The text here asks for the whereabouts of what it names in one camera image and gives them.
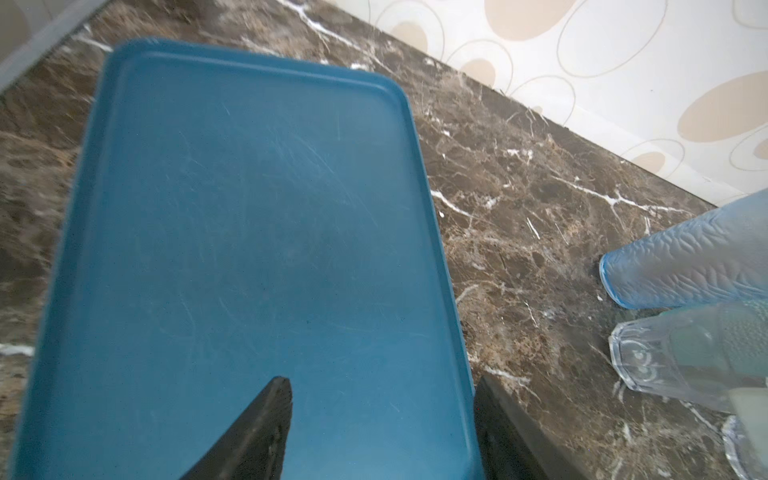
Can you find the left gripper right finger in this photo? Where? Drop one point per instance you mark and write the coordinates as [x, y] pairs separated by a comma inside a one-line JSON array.
[[510, 442]]

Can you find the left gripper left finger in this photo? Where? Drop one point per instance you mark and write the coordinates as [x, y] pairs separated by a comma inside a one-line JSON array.
[[254, 446]]

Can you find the teal plastic tray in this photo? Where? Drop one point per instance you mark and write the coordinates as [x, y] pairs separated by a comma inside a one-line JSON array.
[[237, 217]]

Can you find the blue textured plastic cup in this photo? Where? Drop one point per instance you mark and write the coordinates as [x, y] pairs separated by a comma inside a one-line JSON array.
[[719, 256]]

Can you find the green textured plastic cup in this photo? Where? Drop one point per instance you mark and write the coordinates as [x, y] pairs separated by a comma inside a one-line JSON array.
[[726, 339]]

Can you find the clear cup beside blue cup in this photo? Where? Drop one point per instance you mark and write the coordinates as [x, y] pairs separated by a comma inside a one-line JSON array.
[[641, 355]]

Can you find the clear faceted cup centre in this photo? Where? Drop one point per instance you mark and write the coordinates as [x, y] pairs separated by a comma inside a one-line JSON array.
[[745, 433]]

